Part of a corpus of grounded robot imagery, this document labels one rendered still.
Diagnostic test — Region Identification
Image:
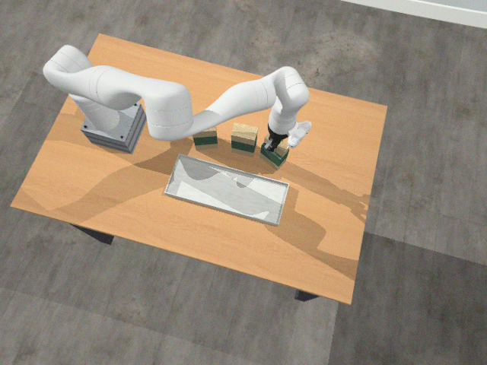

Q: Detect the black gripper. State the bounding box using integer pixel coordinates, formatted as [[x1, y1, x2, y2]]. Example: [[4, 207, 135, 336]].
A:
[[263, 123, 288, 152]]

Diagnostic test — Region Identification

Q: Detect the tan and dark green block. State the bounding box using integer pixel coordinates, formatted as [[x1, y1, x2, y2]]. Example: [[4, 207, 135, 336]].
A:
[[193, 127, 218, 150], [259, 133, 289, 170], [231, 122, 258, 157]]

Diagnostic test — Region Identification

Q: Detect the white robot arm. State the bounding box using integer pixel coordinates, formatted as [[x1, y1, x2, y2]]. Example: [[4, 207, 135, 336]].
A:
[[43, 45, 312, 148]]

